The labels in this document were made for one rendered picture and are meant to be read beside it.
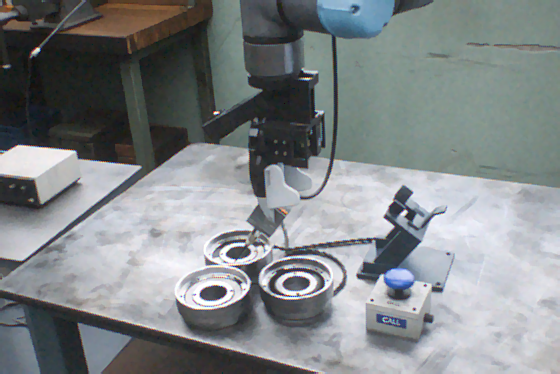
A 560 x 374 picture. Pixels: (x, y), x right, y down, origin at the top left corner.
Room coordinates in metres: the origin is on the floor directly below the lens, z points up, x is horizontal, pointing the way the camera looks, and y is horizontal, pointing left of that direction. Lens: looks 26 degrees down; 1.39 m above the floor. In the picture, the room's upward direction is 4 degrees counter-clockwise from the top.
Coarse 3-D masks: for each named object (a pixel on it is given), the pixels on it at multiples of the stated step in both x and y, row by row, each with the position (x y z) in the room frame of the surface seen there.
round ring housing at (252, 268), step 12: (216, 240) 0.94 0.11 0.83; (264, 240) 0.93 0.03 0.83; (204, 252) 0.90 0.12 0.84; (228, 252) 0.92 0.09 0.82; (252, 252) 0.90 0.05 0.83; (216, 264) 0.86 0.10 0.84; (228, 264) 0.86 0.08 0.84; (240, 264) 0.86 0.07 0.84; (252, 264) 0.86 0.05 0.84; (264, 264) 0.87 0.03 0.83; (252, 276) 0.86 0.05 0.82
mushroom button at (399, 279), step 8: (392, 272) 0.76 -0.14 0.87; (400, 272) 0.76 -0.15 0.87; (408, 272) 0.76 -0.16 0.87; (384, 280) 0.75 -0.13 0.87; (392, 280) 0.74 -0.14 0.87; (400, 280) 0.74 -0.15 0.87; (408, 280) 0.74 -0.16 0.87; (392, 288) 0.74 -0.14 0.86; (400, 288) 0.73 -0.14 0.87; (408, 288) 0.73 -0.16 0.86
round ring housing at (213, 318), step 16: (192, 272) 0.84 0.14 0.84; (208, 272) 0.85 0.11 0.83; (224, 272) 0.85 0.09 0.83; (240, 272) 0.83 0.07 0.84; (176, 288) 0.80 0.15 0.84; (208, 288) 0.82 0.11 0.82; (224, 288) 0.82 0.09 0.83; (176, 304) 0.79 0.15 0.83; (208, 304) 0.78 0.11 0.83; (240, 304) 0.77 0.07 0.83; (192, 320) 0.76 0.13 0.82; (208, 320) 0.75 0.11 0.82; (224, 320) 0.76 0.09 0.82
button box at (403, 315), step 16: (384, 288) 0.76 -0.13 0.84; (416, 288) 0.76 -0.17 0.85; (368, 304) 0.73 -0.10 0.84; (384, 304) 0.73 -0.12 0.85; (400, 304) 0.73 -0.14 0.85; (416, 304) 0.72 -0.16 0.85; (368, 320) 0.73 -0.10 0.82; (384, 320) 0.72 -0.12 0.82; (400, 320) 0.71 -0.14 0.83; (416, 320) 0.71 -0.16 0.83; (432, 320) 0.73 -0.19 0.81; (400, 336) 0.71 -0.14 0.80; (416, 336) 0.71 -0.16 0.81
